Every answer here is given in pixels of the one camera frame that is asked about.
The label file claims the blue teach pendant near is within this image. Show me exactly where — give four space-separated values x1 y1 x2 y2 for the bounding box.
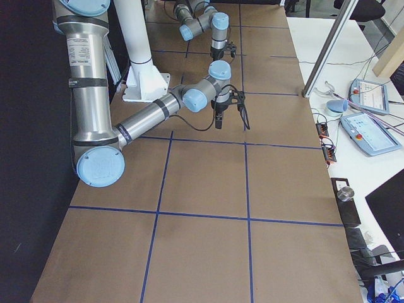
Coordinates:
340 113 402 157

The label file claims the aluminium frame post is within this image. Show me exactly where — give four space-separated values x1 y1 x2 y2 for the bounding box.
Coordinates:
302 0 358 98

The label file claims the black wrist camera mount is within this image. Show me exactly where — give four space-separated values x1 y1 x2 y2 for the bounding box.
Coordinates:
230 89 251 130
223 41 237 59

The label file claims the blue teach pendant far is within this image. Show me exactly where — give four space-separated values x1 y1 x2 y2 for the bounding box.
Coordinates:
349 79 389 115

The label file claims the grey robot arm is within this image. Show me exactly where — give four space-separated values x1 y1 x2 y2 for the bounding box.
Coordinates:
173 1 229 61
52 1 232 187

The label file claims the orange black connector strip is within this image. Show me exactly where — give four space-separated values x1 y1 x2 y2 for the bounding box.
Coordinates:
316 122 336 166

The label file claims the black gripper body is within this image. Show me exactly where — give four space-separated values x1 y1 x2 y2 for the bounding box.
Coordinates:
213 97 230 114
210 47 224 61

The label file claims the blue teach pendant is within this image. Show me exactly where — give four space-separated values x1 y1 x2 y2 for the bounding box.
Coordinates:
349 79 389 115
340 113 402 157

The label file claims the long reacher grabber tool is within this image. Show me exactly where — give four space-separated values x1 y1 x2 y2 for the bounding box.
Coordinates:
314 81 404 136

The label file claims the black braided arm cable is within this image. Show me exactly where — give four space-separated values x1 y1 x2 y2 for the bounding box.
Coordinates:
170 86 237 132

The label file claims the black box with knob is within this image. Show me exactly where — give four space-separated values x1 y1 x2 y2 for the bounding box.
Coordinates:
331 177 361 228

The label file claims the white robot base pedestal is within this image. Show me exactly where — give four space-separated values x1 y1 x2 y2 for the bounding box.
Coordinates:
114 0 170 102

